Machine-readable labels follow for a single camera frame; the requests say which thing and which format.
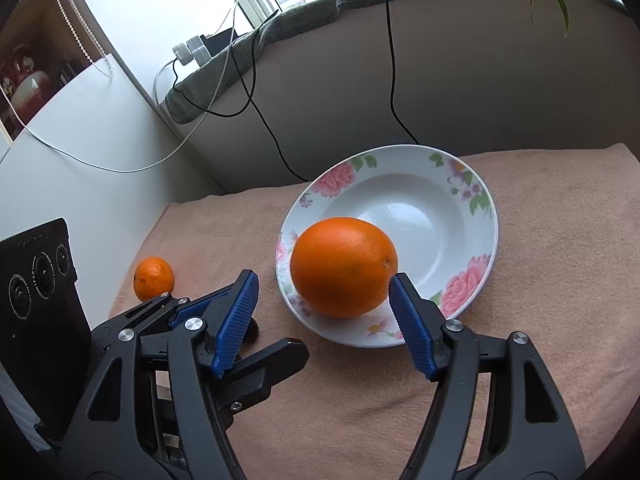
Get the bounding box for medium tangerine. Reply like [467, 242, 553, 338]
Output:
[134, 257, 175, 301]

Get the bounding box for large orange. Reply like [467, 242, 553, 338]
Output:
[290, 217, 399, 318]

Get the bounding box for pink towel cloth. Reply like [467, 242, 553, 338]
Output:
[106, 142, 640, 480]

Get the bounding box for floral white plate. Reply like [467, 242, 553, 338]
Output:
[276, 144, 499, 349]

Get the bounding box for white power adapters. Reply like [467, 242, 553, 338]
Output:
[172, 35, 212, 67]

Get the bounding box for white cable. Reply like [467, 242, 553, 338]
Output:
[0, 0, 249, 175]

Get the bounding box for black cable left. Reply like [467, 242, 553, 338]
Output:
[171, 6, 314, 183]

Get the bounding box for black cable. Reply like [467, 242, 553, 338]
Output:
[171, 6, 314, 183]
[376, 0, 419, 146]

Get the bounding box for black cable right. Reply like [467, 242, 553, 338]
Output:
[376, 0, 419, 146]

